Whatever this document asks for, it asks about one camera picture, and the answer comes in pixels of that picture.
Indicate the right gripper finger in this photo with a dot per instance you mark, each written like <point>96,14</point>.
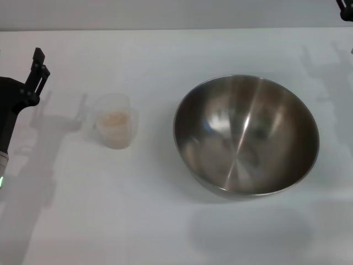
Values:
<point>347,9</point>

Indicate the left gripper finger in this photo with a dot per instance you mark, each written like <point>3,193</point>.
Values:
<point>37,71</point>

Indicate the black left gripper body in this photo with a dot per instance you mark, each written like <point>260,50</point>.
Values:
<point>11,110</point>

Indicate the clear plastic measuring cup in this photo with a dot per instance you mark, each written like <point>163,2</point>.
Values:
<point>110,129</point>

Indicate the white rice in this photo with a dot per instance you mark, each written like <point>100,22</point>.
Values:
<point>114,124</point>

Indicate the stainless steel bowl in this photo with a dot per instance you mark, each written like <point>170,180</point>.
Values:
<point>245,138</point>

